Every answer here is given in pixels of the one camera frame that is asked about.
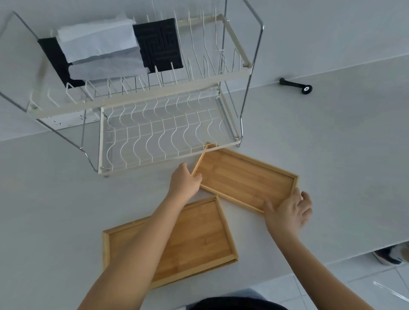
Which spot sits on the person's left hand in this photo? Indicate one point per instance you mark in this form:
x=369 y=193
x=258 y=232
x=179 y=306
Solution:
x=182 y=183

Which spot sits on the person's right hand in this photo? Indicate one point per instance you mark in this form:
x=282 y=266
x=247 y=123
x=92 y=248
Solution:
x=287 y=217

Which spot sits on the person's right thumb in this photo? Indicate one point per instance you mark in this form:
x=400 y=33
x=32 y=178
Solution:
x=269 y=210

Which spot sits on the person's left fingers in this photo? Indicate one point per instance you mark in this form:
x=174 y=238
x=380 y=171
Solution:
x=194 y=180

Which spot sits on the bamboo tray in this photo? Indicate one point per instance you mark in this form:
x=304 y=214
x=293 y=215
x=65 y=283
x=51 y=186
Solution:
x=198 y=236
x=246 y=178

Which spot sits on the person's right forearm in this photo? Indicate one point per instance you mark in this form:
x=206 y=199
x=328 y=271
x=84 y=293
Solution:
x=316 y=274

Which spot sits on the person's left forearm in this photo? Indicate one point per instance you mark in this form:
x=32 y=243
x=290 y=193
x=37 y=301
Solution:
x=137 y=255

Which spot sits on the person's black shirt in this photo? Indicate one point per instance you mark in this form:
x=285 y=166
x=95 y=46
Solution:
x=239 y=304

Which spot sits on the black and white shoe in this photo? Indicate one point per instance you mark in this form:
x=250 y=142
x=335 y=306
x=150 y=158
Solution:
x=388 y=255

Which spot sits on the grey paper towel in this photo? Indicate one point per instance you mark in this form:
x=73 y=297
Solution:
x=105 y=68

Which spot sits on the black patterned mat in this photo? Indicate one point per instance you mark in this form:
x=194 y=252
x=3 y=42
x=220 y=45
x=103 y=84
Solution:
x=159 y=41

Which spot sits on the white paper towel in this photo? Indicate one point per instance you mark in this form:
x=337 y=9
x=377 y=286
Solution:
x=96 y=38

